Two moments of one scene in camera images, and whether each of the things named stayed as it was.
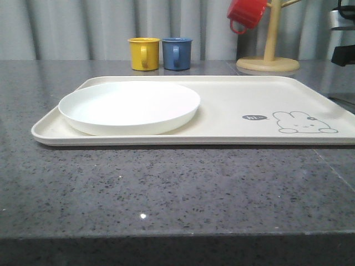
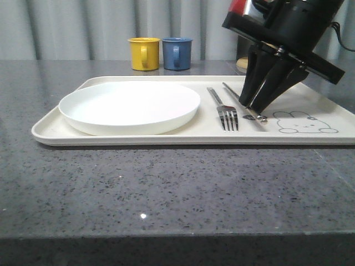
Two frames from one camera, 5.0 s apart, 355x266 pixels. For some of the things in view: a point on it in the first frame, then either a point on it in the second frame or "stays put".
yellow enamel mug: [145, 53] stays put
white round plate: [129, 108] stays put
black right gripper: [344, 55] to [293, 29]
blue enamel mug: [177, 53] stays put
